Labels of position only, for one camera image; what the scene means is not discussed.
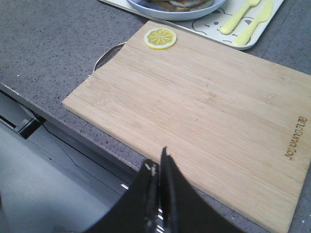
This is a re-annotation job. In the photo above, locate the lemon slice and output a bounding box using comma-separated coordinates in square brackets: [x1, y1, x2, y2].
[144, 28, 177, 50]

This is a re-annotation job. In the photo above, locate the yellow plastic knife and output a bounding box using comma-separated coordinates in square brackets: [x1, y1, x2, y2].
[232, 0, 273, 46]

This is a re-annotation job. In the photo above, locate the light blue round plate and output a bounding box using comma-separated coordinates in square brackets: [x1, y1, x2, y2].
[128, 0, 225, 21]

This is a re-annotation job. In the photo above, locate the white bear tray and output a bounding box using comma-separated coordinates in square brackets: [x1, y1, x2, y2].
[103, 0, 283, 50]

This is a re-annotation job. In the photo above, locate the wooden cutting board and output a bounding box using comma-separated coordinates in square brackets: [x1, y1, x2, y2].
[63, 21, 311, 233]

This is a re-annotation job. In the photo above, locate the yellow plastic fork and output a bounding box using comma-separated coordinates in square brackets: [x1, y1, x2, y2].
[220, 0, 260, 35]

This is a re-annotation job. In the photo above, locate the bread slice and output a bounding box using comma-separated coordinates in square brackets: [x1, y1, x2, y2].
[148, 0, 213, 12]

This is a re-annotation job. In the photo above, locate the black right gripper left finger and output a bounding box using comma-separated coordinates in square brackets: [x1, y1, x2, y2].
[86, 159, 159, 233]

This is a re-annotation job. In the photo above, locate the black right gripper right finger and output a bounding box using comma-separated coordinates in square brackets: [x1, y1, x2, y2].
[159, 147, 242, 233]

